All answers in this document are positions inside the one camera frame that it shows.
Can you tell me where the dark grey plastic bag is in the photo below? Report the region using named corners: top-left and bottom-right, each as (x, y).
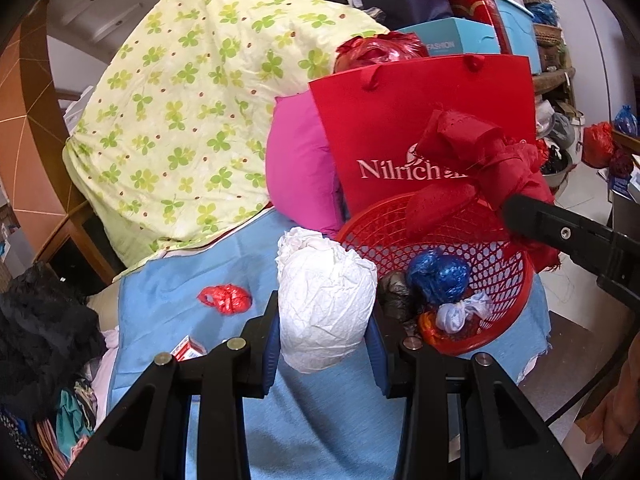
top-left (378, 271), bottom-right (418, 323)

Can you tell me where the small knotted red plastic bag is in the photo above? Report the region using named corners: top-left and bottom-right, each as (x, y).
top-left (198, 284), bottom-right (252, 315)

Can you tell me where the white knotted plastic bag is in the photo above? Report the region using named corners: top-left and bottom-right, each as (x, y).
top-left (436, 292), bottom-right (494, 335)

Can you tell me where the white paper ball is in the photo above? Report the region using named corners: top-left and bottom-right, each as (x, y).
top-left (276, 226), bottom-right (378, 375)

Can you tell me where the red white medicine box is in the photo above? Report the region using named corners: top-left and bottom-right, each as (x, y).
top-left (170, 335), bottom-right (207, 362)

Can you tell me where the blue plastic bag ball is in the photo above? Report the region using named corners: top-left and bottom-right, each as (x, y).
top-left (406, 248), bottom-right (471, 306)

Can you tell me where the large red plastic bag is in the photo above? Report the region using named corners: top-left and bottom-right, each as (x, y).
top-left (406, 108), bottom-right (554, 242)

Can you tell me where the blue towel bed cover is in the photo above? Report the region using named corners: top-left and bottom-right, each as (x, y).
top-left (106, 206), bottom-right (554, 480)

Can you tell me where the metal bowl on floor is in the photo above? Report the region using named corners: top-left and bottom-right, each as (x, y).
top-left (540, 145), bottom-right (574, 190)

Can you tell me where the red bag on floor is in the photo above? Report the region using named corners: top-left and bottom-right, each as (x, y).
top-left (582, 122), bottom-right (614, 169)

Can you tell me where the red plastic mesh basket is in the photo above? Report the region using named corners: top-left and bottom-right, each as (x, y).
top-left (336, 193), bottom-right (534, 356)

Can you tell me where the pink pillow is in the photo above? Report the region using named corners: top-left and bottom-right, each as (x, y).
top-left (265, 91), bottom-right (344, 236)

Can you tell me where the black clothing pile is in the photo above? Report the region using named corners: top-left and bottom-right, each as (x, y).
top-left (1, 262), bottom-right (106, 422)

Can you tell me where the red Nilrich paper bag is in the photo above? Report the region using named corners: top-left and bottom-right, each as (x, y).
top-left (310, 54), bottom-right (536, 214)

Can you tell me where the green clover patterned quilt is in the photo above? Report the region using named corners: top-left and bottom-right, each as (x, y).
top-left (63, 0), bottom-right (382, 270)

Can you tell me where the blue plastic storage bin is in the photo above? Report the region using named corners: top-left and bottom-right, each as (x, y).
top-left (495, 0), bottom-right (542, 75)

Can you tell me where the light blue fashion box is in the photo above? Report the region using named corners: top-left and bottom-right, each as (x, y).
top-left (399, 18), bottom-right (500, 56)

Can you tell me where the red bag behind paper bag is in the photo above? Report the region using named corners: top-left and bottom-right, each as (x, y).
top-left (333, 32), bottom-right (428, 73)

